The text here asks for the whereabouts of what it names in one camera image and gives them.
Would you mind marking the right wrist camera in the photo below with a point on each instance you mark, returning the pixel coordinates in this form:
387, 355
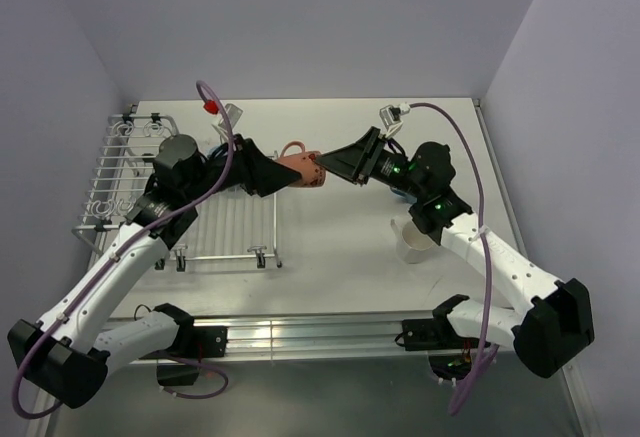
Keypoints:
391, 117

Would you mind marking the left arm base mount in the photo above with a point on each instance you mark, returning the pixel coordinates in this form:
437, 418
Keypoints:
188, 353

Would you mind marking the white mug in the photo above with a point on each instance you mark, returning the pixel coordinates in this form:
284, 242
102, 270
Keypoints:
412, 245

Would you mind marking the pink mug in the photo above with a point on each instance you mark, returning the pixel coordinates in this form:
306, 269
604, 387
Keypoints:
295, 156

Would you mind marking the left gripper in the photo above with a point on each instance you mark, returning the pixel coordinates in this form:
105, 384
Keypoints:
257, 173

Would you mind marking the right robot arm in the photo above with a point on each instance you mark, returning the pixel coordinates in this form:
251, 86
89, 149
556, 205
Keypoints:
548, 321

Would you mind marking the blue mug with handle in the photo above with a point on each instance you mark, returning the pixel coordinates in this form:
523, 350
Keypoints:
405, 196

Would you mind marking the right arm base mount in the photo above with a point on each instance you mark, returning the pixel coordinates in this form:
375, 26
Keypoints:
450, 356

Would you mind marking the metal wire dish rack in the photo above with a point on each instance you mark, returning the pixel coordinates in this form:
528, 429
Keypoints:
232, 227

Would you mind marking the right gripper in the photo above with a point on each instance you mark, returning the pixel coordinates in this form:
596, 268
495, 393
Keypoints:
358, 160

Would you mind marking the blue cup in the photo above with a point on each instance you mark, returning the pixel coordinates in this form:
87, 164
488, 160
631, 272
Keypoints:
215, 149

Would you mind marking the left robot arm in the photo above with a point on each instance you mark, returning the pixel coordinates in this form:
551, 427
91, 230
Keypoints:
67, 351

